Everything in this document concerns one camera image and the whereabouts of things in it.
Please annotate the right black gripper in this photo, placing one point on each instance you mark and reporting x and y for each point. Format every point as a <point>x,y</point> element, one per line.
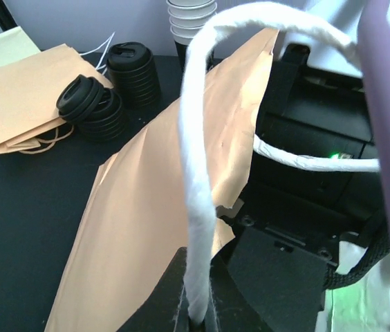
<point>289,251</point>

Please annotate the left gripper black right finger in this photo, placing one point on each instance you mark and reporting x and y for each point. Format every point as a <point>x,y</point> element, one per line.
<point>231,310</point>

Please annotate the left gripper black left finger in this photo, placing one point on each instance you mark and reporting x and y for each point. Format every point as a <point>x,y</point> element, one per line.
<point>159,312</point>

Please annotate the orange kraft paper bag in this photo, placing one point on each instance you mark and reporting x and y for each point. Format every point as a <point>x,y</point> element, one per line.
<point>160,192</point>

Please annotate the black lid stack left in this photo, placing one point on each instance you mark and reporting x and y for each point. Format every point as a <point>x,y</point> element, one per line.
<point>97,111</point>

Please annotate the black lid stack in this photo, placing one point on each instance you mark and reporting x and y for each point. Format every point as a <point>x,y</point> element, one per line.
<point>97,111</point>
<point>132,71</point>

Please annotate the black lid stack right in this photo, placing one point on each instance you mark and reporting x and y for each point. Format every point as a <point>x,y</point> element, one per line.
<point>132,71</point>

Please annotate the right stack of paper cups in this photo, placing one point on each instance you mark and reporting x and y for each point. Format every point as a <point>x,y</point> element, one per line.
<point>186,18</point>

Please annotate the orange flat bag right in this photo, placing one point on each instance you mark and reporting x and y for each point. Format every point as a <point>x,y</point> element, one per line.
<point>30,88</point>

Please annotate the tan flat paper bag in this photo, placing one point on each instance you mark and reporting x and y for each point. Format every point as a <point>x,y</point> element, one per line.
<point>16,45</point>

